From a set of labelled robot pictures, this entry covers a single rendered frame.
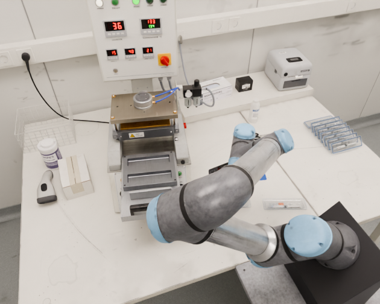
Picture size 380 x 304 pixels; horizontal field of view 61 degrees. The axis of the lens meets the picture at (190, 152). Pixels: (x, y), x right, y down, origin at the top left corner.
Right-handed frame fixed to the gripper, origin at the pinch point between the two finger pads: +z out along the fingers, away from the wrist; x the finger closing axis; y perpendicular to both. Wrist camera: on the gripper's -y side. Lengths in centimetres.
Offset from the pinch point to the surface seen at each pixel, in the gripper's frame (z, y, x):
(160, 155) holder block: -15.4, -28.5, 8.7
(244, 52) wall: -10, 25, 102
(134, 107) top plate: -27, -38, 26
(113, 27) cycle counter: -55, -44, 39
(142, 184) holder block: -15.8, -35.2, -6.2
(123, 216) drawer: -13.2, -41.3, -17.8
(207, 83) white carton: -3, -1, 80
